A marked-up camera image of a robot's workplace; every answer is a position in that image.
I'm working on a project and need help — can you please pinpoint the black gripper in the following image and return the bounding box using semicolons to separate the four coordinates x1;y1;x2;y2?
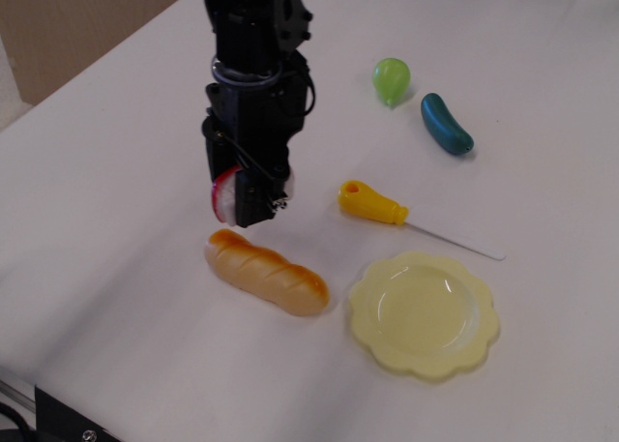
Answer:
202;74;310;228

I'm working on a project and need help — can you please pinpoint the red white toy sushi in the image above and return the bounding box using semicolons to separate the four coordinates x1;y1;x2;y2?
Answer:
211;165;295;227

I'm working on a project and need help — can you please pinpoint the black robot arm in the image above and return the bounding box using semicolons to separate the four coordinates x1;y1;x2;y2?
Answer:
202;0;315;227

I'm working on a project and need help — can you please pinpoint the pale yellow scalloped plate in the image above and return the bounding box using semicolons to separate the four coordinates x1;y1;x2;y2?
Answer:
349;251;500;382

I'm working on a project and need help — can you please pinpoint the toy bread loaf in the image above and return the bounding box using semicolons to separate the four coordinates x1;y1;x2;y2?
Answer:
204;229;330;316

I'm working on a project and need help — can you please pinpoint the light green toy pear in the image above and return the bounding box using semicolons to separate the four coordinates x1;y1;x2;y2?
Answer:
372;58;411;107

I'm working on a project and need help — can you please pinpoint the teal toy cucumber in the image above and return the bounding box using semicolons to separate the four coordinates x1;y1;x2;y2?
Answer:
421;93;475;156

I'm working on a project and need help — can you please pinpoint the yellow handled toy knife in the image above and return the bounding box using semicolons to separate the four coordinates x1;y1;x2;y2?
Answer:
338;180;506;261

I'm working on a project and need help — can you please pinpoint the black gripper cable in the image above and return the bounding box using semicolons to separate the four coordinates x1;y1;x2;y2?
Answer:
289;49;318;119

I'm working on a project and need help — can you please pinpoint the black metal table bracket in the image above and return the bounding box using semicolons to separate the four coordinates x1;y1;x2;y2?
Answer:
35;387;121;442

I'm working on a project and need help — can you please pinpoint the aluminium table frame rail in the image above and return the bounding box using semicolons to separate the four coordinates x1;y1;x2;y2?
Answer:
0;368;36;428

